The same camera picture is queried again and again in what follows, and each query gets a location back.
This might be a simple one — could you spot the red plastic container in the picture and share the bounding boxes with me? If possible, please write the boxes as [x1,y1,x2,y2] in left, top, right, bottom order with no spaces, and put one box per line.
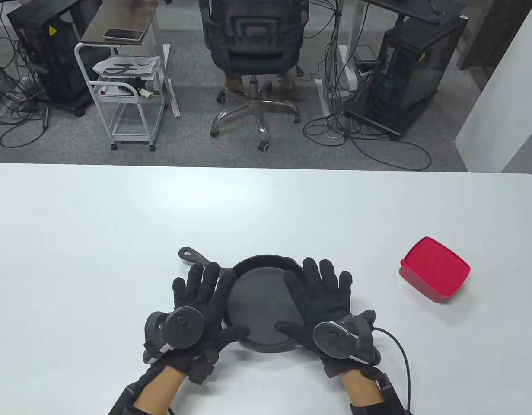
[400,259,459,304]

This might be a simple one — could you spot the white cart with brown top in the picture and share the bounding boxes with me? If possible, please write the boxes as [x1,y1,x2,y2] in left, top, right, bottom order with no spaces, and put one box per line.
[74,0,168,151]

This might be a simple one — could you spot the person's right hand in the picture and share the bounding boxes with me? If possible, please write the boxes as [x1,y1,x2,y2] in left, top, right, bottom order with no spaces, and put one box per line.
[274,258,354,379]

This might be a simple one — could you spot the white device with red mark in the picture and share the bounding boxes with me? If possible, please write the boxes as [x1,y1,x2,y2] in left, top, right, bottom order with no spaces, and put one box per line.
[97,83,137,96]

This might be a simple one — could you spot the tangle of black cables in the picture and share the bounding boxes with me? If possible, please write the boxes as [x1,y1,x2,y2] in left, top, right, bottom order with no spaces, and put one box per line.
[0,26,50,148]
[303,65,432,171]

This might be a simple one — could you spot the dark brown cabinet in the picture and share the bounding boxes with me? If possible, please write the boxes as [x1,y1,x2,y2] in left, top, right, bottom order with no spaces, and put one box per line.
[457,0,532,92]

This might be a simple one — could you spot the red container lid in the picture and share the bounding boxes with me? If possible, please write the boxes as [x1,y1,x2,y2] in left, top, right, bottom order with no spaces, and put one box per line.
[401,236,471,300]

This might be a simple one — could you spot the person's right forearm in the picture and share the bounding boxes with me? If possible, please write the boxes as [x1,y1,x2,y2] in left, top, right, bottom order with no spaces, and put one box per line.
[341,370,385,408]

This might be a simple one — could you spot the black cable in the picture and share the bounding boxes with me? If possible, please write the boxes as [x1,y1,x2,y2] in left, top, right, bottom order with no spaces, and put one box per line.
[372,327,413,415]

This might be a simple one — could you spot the black wrist box module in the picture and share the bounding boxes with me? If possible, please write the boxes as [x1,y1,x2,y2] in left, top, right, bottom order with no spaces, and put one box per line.
[375,367,408,415]

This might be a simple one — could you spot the black computer tower case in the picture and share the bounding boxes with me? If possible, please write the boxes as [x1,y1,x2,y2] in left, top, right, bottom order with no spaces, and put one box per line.
[346,13,468,139]
[6,0,103,116]

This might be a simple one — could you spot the white desk leg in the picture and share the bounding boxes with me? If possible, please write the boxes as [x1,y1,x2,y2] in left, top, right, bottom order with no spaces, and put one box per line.
[162,43,181,118]

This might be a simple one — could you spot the white paper with black print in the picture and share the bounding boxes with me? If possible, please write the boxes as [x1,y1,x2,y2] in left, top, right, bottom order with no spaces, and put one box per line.
[93,55,162,80]

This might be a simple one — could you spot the person's left hand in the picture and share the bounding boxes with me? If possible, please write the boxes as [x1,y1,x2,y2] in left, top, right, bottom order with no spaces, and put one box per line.
[160,262,250,376]

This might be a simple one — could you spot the white power strip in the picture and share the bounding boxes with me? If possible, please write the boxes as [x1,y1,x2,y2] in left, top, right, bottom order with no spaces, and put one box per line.
[9,77,45,102]

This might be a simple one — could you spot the black frying pan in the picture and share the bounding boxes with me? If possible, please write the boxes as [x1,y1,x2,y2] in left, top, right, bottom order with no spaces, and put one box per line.
[178,246,331,354]

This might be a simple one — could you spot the dark desk top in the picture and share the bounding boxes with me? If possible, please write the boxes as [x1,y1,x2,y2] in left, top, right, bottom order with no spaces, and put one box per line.
[363,0,465,23]

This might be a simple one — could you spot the person's left forearm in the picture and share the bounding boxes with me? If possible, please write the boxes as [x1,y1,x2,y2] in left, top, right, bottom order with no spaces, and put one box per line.
[133,368,188,415]

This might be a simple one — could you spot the black smartphone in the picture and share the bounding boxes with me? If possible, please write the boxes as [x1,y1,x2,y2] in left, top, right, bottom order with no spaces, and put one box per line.
[103,28,144,42]

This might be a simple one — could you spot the grey and white controller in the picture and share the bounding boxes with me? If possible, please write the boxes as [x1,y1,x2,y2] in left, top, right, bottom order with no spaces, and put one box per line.
[143,307,204,364]
[313,309,381,366]

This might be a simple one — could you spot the black office chair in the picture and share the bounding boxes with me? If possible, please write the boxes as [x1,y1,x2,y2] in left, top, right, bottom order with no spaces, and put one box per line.
[198,0,310,152]

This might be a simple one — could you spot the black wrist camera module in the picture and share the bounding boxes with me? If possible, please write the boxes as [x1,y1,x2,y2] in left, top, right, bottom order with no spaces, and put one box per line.
[188,354,217,385]

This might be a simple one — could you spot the black wrist strap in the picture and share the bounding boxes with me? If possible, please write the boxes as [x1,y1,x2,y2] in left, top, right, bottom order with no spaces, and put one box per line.
[349,401,385,415]

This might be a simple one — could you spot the white desk frame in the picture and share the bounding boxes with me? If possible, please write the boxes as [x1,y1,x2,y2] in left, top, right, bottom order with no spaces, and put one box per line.
[316,0,362,117]

